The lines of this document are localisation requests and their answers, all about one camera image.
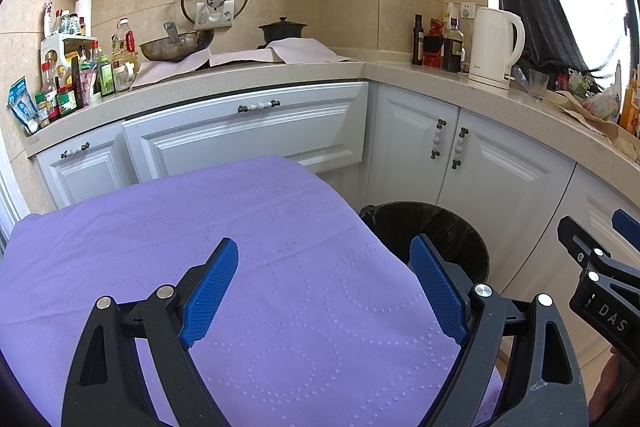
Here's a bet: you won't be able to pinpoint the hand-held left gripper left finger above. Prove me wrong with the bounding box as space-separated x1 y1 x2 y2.
61 237 240 427

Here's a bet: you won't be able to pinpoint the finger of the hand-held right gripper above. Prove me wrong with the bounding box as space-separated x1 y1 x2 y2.
556 215 640 303
612 208 640 253

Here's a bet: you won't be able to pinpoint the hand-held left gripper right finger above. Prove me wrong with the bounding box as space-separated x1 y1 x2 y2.
409 233 588 427

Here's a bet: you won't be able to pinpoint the black trash bin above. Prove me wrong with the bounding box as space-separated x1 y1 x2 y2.
359 202 491 293

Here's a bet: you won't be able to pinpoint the person's right hand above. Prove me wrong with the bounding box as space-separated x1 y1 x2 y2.
587 354 626 425

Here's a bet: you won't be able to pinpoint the purple tablecloth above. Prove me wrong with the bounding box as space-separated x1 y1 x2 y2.
0 155 503 427

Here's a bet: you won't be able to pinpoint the brown paper bag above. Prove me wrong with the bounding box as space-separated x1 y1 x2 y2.
550 89 640 165

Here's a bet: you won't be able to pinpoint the orange drink bottle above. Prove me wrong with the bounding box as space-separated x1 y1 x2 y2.
619 62 640 135

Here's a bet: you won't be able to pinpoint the narrow white cabinet door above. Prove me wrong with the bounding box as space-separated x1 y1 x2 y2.
367 84 461 212

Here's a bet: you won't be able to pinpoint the green red plastic clips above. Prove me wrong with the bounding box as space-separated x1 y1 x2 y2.
567 68 621 122

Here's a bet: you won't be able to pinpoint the clear glass cup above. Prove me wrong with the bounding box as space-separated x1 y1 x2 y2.
528 69 550 102

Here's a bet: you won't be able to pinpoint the wide white cabinet drawer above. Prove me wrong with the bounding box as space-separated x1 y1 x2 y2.
122 82 370 182

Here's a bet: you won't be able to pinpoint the small white cabinet door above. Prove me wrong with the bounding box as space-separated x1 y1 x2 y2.
35 122 138 210

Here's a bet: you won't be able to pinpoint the white electric kettle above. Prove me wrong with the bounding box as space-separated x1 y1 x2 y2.
469 7 526 88

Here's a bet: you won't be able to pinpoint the dark soy sauce bottle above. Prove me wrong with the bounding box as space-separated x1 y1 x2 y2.
442 18 465 74

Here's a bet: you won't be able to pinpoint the red sauce jar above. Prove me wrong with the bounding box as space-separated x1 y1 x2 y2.
424 18 445 68

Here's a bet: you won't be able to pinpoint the cluster of condiment bottles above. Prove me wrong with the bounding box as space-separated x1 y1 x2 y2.
35 0 141 128

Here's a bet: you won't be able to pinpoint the dark olive oil bottle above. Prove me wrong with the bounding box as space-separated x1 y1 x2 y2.
411 14 424 66

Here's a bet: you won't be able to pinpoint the large cooking oil bottle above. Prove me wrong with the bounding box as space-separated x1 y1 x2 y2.
111 18 140 92

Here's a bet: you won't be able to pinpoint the steel wok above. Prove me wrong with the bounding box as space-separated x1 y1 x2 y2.
139 22 216 62

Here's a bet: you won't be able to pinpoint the white cloth on stove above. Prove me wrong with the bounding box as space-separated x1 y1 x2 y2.
132 38 353 88

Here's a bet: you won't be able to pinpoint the blue white seasoning packet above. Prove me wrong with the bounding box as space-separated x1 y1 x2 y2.
7 77 41 135

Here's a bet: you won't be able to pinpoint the black lidded pot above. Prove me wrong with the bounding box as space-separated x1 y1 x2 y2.
258 17 308 48

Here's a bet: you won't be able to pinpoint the white lid holder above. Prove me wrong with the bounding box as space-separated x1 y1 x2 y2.
195 0 235 30

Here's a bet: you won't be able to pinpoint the white condiment rack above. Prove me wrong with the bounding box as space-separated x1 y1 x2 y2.
41 34 98 72

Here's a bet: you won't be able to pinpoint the white paper towel roll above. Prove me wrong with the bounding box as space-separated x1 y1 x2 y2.
75 0 94 38

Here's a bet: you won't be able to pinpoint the white door frame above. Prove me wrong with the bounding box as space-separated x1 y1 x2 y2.
0 142 26 228

